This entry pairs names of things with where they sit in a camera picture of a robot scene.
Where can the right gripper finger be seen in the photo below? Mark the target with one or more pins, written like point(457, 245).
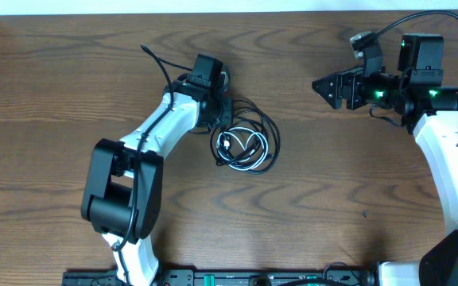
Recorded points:
point(328, 82)
point(329, 91)

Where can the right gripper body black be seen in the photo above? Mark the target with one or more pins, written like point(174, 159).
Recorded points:
point(361, 90)

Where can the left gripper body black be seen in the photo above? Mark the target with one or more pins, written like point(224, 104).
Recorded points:
point(227, 110)

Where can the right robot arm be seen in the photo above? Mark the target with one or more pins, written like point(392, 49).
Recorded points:
point(429, 111)

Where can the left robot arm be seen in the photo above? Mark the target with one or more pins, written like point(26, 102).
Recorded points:
point(122, 196)

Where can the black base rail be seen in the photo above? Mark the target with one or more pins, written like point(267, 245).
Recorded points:
point(188, 277)

